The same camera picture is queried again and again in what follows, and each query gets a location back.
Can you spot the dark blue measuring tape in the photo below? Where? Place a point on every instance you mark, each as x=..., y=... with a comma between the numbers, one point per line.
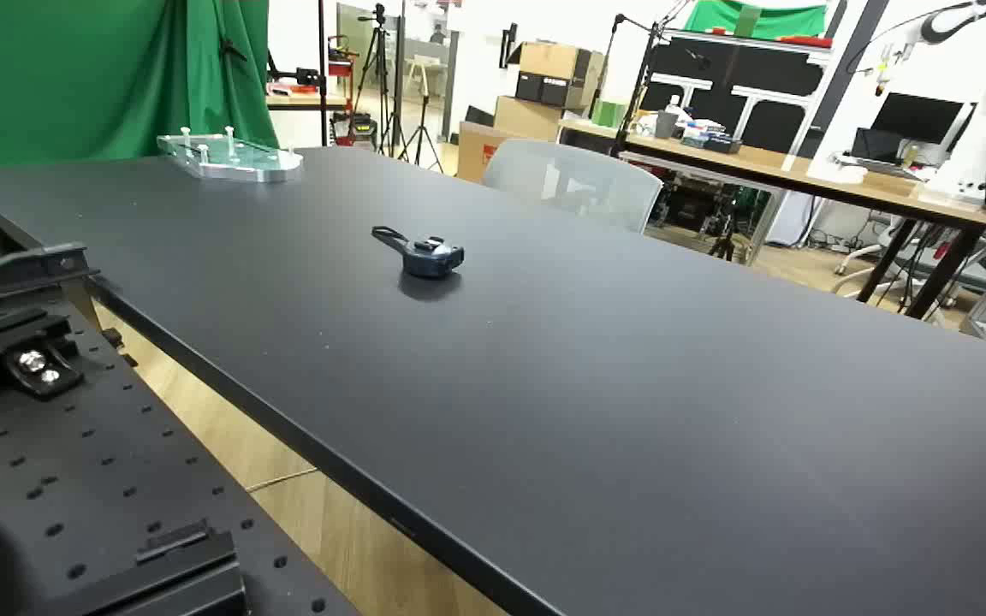
x=430, y=261

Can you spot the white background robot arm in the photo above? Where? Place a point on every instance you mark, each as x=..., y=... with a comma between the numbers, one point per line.
x=982, y=138

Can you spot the grey office chair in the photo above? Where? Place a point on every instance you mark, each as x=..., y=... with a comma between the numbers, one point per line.
x=572, y=176

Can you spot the brown cardboard box red print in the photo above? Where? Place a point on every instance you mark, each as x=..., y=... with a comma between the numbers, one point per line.
x=481, y=150

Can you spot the wide brown cardboard box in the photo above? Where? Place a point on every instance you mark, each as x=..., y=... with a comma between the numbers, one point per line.
x=528, y=117

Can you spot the grey tripod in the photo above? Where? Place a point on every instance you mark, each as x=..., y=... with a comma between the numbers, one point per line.
x=418, y=114

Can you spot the dark cardboard box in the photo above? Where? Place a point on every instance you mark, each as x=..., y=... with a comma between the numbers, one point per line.
x=547, y=91

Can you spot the light brown cardboard box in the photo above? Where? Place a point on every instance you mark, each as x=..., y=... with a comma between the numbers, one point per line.
x=554, y=60

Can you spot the clutter pile on desk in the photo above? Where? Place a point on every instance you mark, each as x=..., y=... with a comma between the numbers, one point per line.
x=699, y=128

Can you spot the small wooden side table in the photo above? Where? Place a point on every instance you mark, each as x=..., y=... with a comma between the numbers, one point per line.
x=305, y=105

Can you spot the clear acrylic plate with bolts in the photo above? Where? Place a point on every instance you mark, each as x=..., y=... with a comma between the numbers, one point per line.
x=230, y=159

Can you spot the long wooden desk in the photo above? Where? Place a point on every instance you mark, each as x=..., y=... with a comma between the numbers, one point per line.
x=767, y=166

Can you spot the black panelled shelf unit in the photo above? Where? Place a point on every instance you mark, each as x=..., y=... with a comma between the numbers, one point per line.
x=745, y=73

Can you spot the green cloth banner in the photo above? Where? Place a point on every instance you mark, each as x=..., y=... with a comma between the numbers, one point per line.
x=745, y=20

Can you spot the small black laptop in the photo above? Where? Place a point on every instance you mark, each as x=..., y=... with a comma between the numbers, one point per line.
x=877, y=145

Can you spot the black perforated breadboard platform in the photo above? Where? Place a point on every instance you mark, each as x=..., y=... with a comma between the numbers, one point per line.
x=82, y=458

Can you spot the black diagonal beam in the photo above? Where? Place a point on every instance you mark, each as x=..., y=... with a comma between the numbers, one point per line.
x=855, y=54

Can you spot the black clamp with silver screws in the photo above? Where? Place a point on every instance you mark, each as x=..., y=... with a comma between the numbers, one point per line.
x=41, y=366

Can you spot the black computer monitor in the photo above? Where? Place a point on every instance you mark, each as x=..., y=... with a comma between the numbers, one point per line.
x=914, y=117

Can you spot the green fabric curtain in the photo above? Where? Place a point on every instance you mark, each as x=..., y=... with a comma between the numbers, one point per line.
x=60, y=69

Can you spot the black camera tripod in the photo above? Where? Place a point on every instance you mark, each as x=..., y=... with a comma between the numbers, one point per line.
x=378, y=45

